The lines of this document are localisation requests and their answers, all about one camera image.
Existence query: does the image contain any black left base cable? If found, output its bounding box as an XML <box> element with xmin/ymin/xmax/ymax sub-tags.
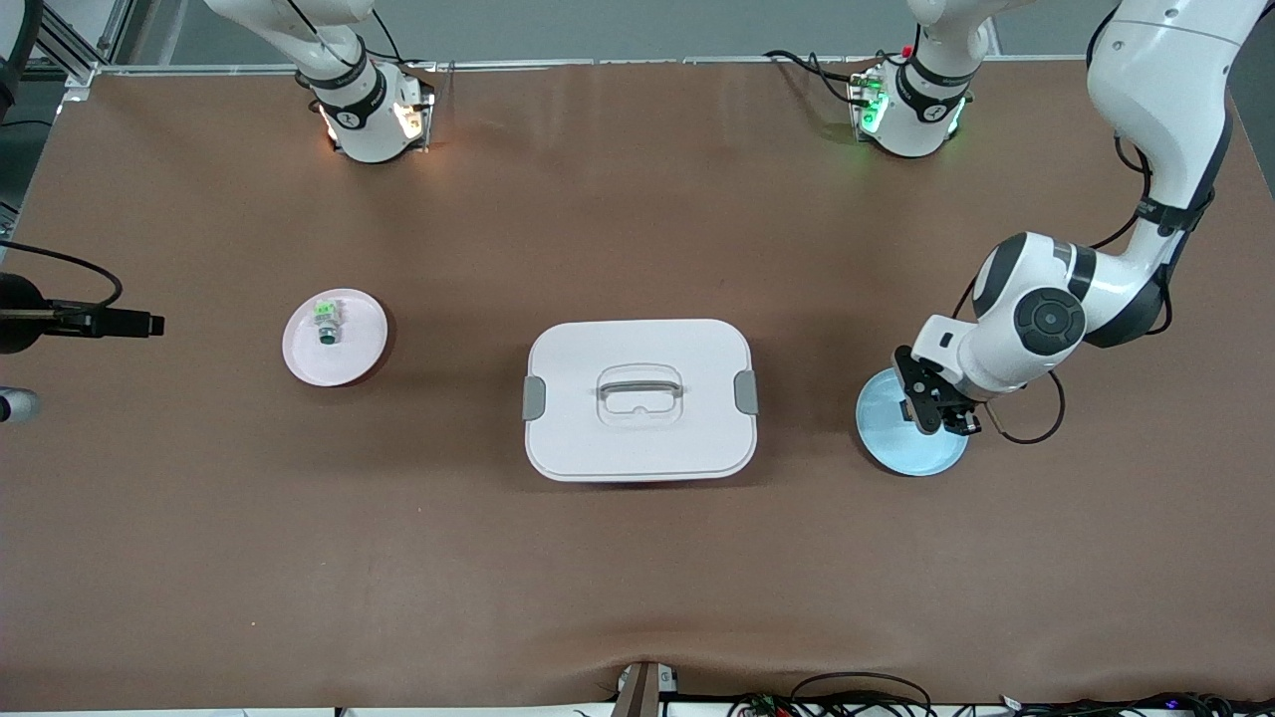
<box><xmin>764</xmin><ymin>48</ymin><xmax>883</xmax><ymax>106</ymax></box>

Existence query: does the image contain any pale pink round plate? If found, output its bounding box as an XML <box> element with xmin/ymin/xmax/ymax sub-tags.
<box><xmin>282</xmin><ymin>288</ymin><xmax>389</xmax><ymax>388</ymax></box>

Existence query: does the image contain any black right base cable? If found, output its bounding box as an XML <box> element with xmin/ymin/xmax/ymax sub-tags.
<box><xmin>367</xmin><ymin>8</ymin><xmax>440</xmax><ymax>73</ymax></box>

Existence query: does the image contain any brown table mat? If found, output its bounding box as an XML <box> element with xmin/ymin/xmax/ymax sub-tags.
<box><xmin>0</xmin><ymin>60</ymin><xmax>1275</xmax><ymax>710</ymax></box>

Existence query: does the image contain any aluminium frame structure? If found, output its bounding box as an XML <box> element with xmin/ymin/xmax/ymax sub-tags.
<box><xmin>20</xmin><ymin>0</ymin><xmax>135</xmax><ymax>103</ymax></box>

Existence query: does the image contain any light blue round plate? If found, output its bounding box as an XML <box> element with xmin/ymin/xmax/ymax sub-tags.
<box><xmin>855</xmin><ymin>365</ymin><xmax>971</xmax><ymax>478</ymax></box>

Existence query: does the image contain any white lidded storage box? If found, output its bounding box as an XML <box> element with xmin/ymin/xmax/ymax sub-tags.
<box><xmin>522</xmin><ymin>319</ymin><xmax>760</xmax><ymax>484</ymax></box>

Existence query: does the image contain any aluminium table edge rail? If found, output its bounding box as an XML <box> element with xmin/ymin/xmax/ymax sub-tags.
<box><xmin>95</xmin><ymin>56</ymin><xmax>1097</xmax><ymax>77</ymax></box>

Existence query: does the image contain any black base cable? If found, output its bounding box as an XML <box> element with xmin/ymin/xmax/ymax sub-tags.
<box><xmin>764</xmin><ymin>48</ymin><xmax>883</xmax><ymax>106</ymax></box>
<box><xmin>367</xmin><ymin>8</ymin><xmax>440</xmax><ymax>73</ymax></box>

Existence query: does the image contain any black looped cable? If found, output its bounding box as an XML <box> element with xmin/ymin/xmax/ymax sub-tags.
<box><xmin>790</xmin><ymin>671</ymin><xmax>934</xmax><ymax>717</ymax></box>

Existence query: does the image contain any mixed cable bundle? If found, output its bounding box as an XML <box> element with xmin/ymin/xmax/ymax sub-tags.
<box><xmin>727</xmin><ymin>691</ymin><xmax>1275</xmax><ymax>717</ymax></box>

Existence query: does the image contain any metal mount post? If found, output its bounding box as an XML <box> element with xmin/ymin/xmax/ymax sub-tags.
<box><xmin>610</xmin><ymin>660</ymin><xmax>680</xmax><ymax>717</ymax></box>

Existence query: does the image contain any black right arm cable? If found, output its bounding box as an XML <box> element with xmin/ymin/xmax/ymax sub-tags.
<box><xmin>0</xmin><ymin>241</ymin><xmax>124</xmax><ymax>310</ymax></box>

